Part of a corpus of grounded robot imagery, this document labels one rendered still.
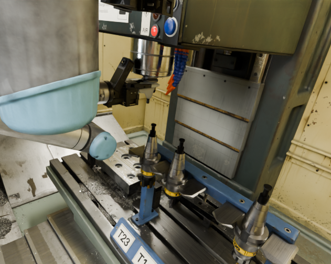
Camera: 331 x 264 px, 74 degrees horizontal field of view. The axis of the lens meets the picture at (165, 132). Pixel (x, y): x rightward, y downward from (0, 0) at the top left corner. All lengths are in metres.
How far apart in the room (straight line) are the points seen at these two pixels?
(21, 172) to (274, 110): 1.42
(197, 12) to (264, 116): 0.72
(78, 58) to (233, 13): 0.47
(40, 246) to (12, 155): 0.72
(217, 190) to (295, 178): 1.01
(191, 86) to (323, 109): 0.69
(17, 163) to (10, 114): 1.44
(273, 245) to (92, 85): 0.45
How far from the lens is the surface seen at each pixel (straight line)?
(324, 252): 1.63
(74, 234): 1.09
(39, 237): 1.16
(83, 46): 0.17
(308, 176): 1.52
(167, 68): 0.79
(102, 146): 0.59
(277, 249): 0.52
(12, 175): 1.58
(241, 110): 1.10
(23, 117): 0.18
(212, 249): 0.88
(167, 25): 0.48
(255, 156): 1.18
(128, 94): 0.77
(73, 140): 0.57
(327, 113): 1.40
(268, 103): 1.10
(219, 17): 0.55
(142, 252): 0.77
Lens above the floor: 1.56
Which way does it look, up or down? 24 degrees down
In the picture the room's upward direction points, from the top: 8 degrees clockwise
